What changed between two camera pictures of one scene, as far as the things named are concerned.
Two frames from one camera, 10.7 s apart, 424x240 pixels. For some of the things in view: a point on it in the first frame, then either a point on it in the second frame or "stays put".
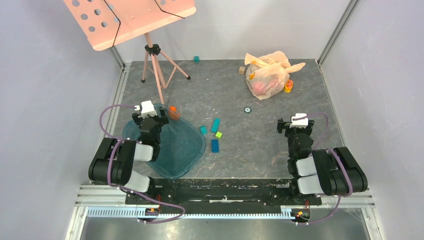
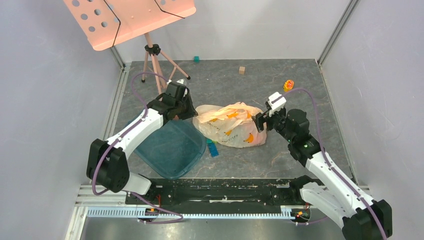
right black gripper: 296,129 to 261,121
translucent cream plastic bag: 267,75 to 231,126
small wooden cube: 242,70 stays put
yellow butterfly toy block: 289,86 stays put
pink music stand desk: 107,22 stays put
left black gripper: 163,120 to 191,112
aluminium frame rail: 95,196 stays put
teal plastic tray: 182,146 stays put
